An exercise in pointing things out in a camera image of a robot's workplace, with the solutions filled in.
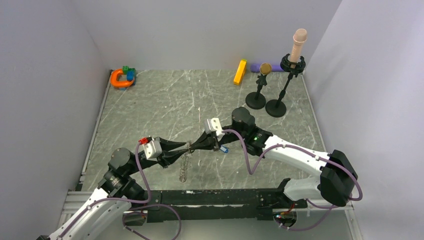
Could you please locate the blue key tag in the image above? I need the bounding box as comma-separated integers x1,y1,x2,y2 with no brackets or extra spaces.
219,145,229,154

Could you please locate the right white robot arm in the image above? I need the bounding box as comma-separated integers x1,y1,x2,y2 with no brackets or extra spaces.
188,107,363,208

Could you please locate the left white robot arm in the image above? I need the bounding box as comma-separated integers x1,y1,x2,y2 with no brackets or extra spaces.
38,137,189,240

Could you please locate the short black microphone stand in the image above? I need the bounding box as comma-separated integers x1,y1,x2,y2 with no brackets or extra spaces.
245,73,267,110

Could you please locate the tall black microphone stand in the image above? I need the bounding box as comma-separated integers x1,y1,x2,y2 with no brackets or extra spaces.
265,53,306,118

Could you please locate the yellow toy block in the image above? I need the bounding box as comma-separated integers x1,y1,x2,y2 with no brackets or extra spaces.
233,59,247,86

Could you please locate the purple cylinder toy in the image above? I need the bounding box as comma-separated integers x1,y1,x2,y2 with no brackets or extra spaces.
249,63,284,73

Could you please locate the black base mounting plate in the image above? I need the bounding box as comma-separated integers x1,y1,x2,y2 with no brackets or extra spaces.
125,188,307,226

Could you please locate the blue toy block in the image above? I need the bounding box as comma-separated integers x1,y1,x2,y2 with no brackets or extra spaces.
126,71,135,82

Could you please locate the green toy block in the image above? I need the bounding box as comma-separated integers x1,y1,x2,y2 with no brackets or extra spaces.
122,65,136,76

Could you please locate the pink microphone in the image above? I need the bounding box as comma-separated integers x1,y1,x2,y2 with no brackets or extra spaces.
289,28,308,63

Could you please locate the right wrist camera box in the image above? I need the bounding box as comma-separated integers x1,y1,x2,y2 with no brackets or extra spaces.
204,117,224,137

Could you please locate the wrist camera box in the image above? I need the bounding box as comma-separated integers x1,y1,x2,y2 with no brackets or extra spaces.
138,136,163,160
204,117,224,137

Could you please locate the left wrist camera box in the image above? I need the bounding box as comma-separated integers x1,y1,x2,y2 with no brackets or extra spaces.
138,136,163,160

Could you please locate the orange ring toy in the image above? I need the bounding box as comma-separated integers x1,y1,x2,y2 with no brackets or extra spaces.
109,68,136,89

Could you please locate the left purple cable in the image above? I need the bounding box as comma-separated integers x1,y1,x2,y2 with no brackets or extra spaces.
56,140,182,240

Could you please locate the purple cable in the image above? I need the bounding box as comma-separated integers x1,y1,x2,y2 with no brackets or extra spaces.
221,129,364,232
56,140,182,240

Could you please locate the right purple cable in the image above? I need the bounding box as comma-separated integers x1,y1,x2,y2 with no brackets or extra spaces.
221,129,364,232

